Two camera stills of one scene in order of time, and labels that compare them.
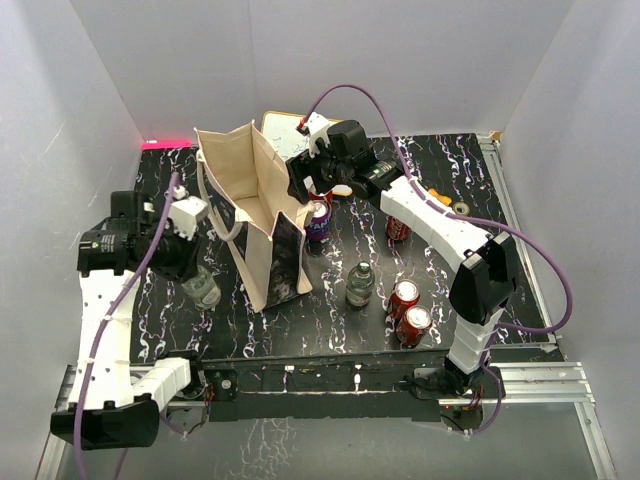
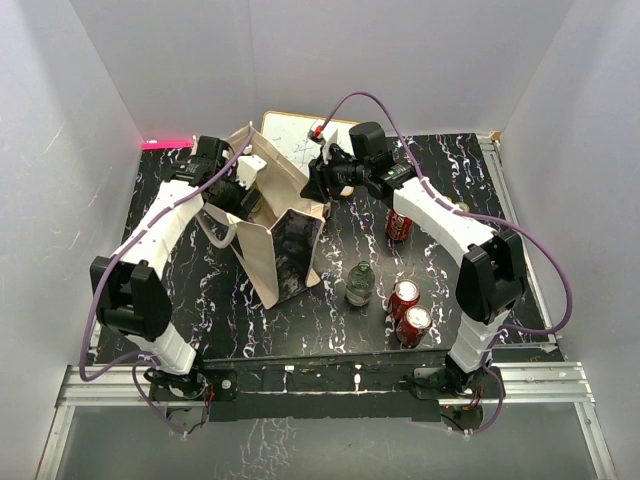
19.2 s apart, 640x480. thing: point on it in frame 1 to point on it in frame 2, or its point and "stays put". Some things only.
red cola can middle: [406, 292] stays put
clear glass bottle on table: [360, 283] stays put
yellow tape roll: [461, 204] stays put
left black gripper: [186, 260] to [237, 209]
